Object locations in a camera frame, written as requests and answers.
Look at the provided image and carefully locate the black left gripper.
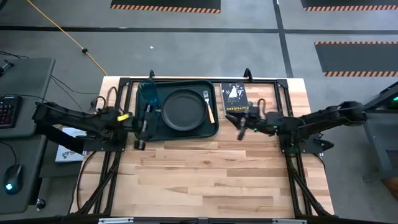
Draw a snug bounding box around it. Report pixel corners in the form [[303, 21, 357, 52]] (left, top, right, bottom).
[[124, 104, 159, 151]]

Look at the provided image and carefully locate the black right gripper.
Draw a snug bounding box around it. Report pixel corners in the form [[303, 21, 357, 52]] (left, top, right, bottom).
[[225, 106, 280, 141]]

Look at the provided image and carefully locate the black paperback book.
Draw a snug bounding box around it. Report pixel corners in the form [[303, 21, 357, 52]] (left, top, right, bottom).
[[220, 82, 250, 113]]

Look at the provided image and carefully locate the fork with tan handle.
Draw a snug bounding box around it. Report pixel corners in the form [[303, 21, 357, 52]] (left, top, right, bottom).
[[202, 90, 216, 124]]

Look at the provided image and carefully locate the teal translucent plastic cup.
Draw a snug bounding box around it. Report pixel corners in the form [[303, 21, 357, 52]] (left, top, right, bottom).
[[137, 80, 160, 107]]

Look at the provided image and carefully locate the black round plate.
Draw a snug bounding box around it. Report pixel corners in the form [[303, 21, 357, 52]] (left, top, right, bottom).
[[160, 89, 208, 132]]

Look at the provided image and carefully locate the dark green plastic tray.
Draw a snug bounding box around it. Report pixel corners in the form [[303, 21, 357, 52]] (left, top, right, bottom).
[[134, 80, 220, 142]]

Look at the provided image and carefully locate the white printed box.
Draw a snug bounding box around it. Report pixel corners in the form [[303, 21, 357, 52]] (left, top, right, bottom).
[[55, 126, 86, 164]]

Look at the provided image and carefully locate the black mat hazard-striped edge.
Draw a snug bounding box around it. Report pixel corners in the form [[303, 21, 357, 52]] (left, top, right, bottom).
[[314, 41, 398, 78], [110, 0, 221, 14], [300, 0, 398, 12]]

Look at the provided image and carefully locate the grey desk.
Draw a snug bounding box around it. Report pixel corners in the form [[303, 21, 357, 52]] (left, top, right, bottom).
[[0, 57, 56, 215]]

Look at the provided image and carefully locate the black computer keyboard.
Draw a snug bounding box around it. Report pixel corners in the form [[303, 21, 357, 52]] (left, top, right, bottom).
[[0, 95, 23, 129]]

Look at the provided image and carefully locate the black metal cart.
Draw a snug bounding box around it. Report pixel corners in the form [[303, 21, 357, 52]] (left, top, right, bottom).
[[362, 81, 398, 181]]

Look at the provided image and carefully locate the black computer mouse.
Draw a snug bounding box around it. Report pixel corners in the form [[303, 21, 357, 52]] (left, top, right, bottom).
[[3, 164, 24, 195]]

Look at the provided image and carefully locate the black aluminium table frame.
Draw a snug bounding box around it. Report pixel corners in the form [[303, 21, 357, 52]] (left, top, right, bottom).
[[74, 76, 335, 218]]

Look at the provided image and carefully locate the black floor cable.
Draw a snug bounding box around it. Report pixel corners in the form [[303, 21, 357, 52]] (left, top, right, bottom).
[[50, 75, 101, 95]]

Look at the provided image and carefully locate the orange floor cable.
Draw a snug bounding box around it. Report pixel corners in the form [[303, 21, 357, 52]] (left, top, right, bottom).
[[26, 0, 108, 77]]

